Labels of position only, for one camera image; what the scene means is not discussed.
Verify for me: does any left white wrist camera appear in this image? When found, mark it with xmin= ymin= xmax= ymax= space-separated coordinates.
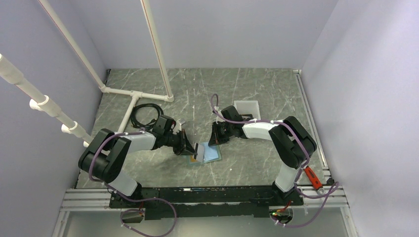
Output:
xmin=173 ymin=118 xmax=186 ymax=134

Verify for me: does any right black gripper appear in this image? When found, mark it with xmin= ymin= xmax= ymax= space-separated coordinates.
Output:
xmin=208 ymin=121 xmax=233 ymax=147

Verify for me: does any red handled adjustable wrench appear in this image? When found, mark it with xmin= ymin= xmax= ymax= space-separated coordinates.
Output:
xmin=303 ymin=166 xmax=325 ymax=195

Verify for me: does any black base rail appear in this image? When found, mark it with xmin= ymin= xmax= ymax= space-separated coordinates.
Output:
xmin=109 ymin=185 xmax=304 ymax=220

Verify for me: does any coiled black cable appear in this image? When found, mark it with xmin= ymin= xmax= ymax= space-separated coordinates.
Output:
xmin=130 ymin=103 xmax=165 ymax=130

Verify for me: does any white plain credit card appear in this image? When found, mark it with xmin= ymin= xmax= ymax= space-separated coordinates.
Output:
xmin=194 ymin=143 xmax=205 ymax=163

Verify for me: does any white pvc pipe frame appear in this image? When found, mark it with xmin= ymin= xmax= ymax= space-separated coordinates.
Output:
xmin=0 ymin=0 xmax=175 ymax=148

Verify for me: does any purple cable base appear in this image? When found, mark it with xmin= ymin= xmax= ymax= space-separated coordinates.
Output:
xmin=270 ymin=181 xmax=340 ymax=229
xmin=120 ymin=197 xmax=180 ymax=237

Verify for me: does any green card holder wallet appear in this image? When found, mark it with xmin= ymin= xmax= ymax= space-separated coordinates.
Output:
xmin=185 ymin=142 xmax=222 ymax=165

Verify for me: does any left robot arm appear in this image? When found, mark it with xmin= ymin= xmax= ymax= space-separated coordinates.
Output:
xmin=78 ymin=115 xmax=205 ymax=207

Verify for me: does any aluminium rail right side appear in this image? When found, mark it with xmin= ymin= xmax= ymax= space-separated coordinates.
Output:
xmin=293 ymin=69 xmax=349 ymax=209

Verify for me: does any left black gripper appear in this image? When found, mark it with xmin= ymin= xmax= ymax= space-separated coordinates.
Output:
xmin=164 ymin=129 xmax=197 ymax=156

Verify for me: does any gold credit card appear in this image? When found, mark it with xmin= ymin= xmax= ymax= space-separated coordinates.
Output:
xmin=188 ymin=156 xmax=200 ymax=164

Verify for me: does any clear plastic bin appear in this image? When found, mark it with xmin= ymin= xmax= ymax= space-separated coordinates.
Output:
xmin=233 ymin=100 xmax=261 ymax=119

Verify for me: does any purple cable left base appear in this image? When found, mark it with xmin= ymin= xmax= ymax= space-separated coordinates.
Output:
xmin=120 ymin=197 xmax=180 ymax=237

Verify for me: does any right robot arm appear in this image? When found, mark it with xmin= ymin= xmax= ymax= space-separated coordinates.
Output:
xmin=209 ymin=94 xmax=317 ymax=205

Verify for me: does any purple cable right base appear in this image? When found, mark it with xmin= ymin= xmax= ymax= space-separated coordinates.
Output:
xmin=270 ymin=181 xmax=340 ymax=229

